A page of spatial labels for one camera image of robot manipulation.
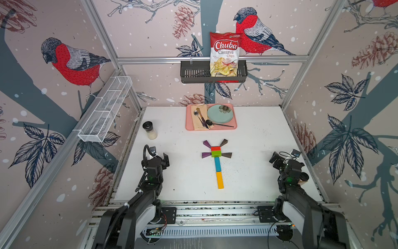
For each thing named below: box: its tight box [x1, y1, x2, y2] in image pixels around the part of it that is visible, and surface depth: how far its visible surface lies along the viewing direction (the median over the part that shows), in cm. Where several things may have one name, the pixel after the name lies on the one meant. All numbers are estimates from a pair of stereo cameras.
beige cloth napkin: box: [190, 103, 215, 131], surface depth 117 cm
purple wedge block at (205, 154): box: [201, 152, 212, 159], surface depth 95 cm
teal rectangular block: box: [214, 156, 222, 173], surface depth 92 cm
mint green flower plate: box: [207, 104, 234, 124], surface depth 120 cm
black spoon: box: [205, 119, 235, 128], surface depth 113 cm
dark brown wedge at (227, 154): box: [221, 152, 233, 159], surface depth 95 cm
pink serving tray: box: [185, 103, 238, 131], surface depth 113 cm
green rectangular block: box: [210, 150, 222, 158], surface depth 95 cm
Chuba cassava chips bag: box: [209, 32, 241, 78], surface depth 87 cm
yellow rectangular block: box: [216, 171, 225, 190], surface depth 87 cm
